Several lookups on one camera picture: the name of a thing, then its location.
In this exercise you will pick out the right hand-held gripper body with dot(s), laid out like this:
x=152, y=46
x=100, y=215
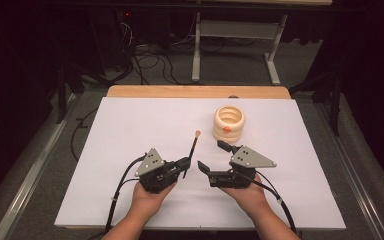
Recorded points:
x=236, y=178

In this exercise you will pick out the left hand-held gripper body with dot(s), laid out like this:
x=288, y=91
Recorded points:
x=156, y=178

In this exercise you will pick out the cream ribbed brush holder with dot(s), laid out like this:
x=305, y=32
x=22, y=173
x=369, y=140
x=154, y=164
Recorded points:
x=236, y=131

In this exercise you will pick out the person's left hand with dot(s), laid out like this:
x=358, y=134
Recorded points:
x=146, y=201

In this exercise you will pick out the person's right hand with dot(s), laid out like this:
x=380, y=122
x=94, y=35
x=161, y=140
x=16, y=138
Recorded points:
x=250, y=200

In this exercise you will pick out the white board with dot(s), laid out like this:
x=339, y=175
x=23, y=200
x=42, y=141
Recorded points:
x=196, y=206

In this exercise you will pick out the black metal stand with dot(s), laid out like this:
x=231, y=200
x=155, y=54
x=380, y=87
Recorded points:
x=336, y=106
x=61, y=100

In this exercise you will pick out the white-framed desk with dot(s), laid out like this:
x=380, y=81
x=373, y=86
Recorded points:
x=236, y=29

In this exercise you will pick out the aluminium floor rail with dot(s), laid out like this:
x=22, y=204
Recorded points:
x=30, y=186
x=356, y=193

